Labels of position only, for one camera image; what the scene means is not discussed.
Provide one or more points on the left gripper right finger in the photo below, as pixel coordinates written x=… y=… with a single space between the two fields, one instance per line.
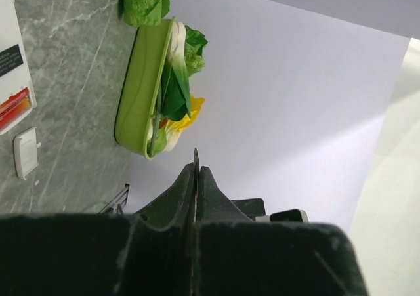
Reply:
x=235 y=255

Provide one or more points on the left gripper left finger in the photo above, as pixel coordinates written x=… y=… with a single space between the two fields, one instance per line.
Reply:
x=144 y=253

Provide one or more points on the white battery cover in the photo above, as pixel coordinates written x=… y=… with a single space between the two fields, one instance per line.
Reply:
x=26 y=147

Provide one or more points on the white remote control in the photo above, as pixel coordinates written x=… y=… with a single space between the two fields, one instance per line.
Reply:
x=17 y=93

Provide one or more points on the round green cabbage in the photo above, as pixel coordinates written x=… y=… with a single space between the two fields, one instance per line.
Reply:
x=159 y=143

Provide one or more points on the yellow napa cabbage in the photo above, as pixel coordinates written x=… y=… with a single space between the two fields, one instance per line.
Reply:
x=174 y=129

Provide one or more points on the bok choy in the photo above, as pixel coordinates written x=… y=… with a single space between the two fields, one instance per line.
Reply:
x=173 y=96

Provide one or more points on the green plastic tray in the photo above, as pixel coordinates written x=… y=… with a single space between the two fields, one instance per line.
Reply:
x=140 y=89

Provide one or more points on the green lettuce head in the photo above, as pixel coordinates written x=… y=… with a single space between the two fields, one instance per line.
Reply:
x=193 y=52

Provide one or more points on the long green napa cabbage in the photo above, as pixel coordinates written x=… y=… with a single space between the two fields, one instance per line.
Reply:
x=137 y=13

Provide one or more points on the aluminium frame rail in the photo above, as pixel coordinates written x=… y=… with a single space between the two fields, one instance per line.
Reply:
x=118 y=203

